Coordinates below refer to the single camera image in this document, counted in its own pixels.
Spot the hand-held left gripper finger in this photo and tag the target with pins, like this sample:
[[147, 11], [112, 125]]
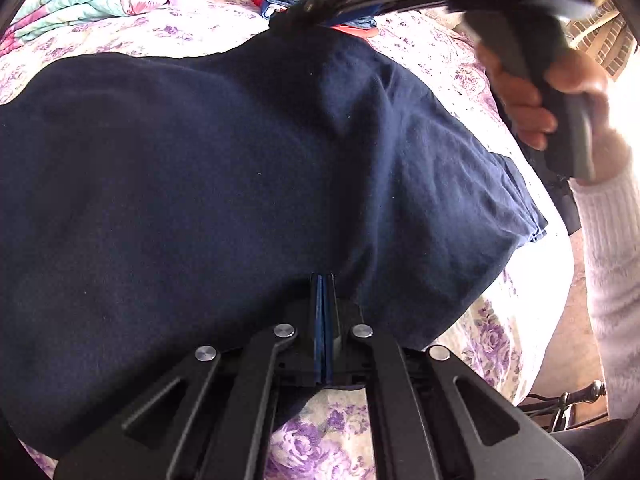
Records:
[[318, 312], [328, 312]]

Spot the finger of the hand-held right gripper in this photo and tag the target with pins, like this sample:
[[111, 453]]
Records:
[[296, 16]]

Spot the navy blue pants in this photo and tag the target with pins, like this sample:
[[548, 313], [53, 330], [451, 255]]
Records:
[[210, 185]]

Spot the person's right forearm white sleeve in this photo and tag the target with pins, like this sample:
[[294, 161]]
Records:
[[612, 260]]

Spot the person's right hand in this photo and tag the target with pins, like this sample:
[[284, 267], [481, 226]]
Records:
[[522, 105]]

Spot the red cloth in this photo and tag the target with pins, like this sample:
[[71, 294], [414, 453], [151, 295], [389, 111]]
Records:
[[357, 31]]

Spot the dark cloth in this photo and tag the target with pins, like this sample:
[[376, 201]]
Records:
[[557, 195]]

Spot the purple floral bed sheet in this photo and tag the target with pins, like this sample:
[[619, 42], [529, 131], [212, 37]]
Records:
[[500, 340]]

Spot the person's dark trouser leg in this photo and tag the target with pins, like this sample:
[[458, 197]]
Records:
[[590, 450]]

